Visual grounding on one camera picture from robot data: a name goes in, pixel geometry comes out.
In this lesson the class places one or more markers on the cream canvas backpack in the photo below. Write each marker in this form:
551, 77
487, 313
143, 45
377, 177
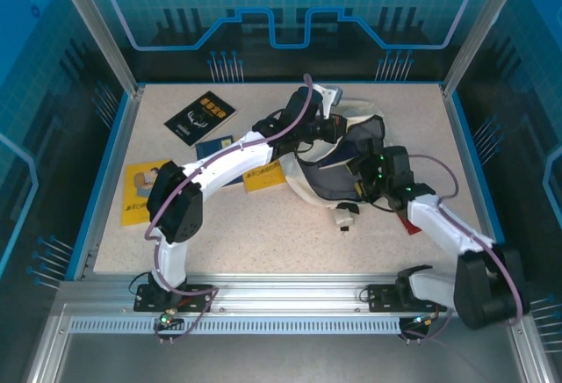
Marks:
325, 181

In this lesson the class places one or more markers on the small yellow book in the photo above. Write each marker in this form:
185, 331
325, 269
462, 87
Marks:
263, 181

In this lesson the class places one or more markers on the blue book yellow label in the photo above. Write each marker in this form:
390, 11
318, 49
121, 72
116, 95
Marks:
215, 146

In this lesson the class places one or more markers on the black book yellow title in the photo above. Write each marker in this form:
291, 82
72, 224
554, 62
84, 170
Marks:
197, 119

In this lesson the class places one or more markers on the large yellow illustrated book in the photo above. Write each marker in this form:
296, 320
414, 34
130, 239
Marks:
136, 198

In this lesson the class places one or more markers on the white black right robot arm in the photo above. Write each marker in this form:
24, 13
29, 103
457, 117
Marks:
439, 220

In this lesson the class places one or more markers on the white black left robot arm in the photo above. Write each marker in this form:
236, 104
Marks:
228, 159

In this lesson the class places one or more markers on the red flat booklet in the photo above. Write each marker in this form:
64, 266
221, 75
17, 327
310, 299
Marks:
410, 225

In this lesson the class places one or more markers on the small LED circuit board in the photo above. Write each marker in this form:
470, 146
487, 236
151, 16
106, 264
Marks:
168, 318
423, 320

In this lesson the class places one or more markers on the aluminium table side rail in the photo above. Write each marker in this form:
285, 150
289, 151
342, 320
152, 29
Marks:
115, 172
469, 172

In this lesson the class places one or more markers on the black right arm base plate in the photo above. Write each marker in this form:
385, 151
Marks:
382, 297

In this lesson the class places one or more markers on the long aluminium mounting rail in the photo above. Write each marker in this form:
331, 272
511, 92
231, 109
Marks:
285, 295

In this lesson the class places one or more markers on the aluminium frame post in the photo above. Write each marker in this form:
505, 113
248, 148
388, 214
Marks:
94, 18
478, 27

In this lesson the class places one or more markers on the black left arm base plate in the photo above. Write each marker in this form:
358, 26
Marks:
197, 297

